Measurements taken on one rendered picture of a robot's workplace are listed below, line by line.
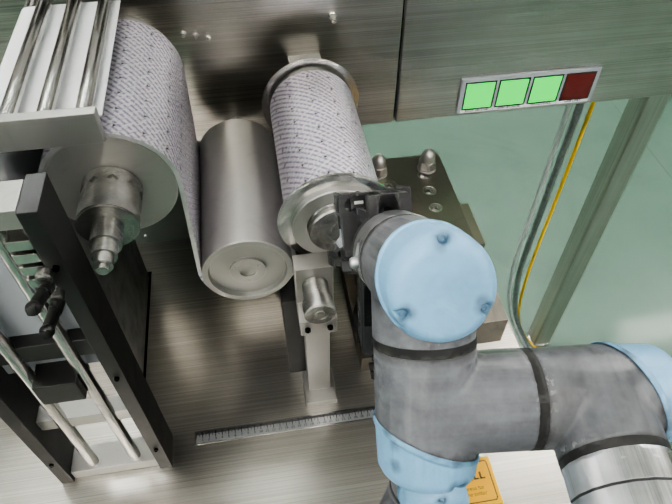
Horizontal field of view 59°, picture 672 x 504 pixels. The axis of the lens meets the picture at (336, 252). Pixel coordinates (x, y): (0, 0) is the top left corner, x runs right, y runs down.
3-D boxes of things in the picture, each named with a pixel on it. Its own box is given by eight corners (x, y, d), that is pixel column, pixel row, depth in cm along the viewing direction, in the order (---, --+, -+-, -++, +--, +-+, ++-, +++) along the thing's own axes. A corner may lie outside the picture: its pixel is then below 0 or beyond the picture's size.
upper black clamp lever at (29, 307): (24, 320, 50) (20, 306, 50) (42, 293, 55) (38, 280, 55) (41, 318, 51) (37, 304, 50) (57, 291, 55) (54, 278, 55)
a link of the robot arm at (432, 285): (386, 363, 38) (382, 229, 37) (358, 318, 49) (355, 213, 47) (505, 354, 39) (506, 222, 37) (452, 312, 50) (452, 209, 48)
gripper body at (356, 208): (400, 184, 64) (431, 189, 52) (406, 263, 65) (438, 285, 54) (329, 192, 63) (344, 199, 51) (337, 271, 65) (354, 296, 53)
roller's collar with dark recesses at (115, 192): (85, 251, 64) (65, 208, 60) (91, 211, 68) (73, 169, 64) (146, 244, 65) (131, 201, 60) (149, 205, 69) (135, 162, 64)
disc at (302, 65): (244, 120, 91) (295, 42, 83) (244, 118, 92) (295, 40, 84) (324, 155, 99) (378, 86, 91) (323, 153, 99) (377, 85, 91)
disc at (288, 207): (255, 239, 75) (320, 157, 67) (255, 236, 76) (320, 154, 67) (350, 270, 83) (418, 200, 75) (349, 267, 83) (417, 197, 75)
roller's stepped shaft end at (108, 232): (90, 283, 60) (80, 262, 57) (96, 239, 63) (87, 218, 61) (123, 279, 60) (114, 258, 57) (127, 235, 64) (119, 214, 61)
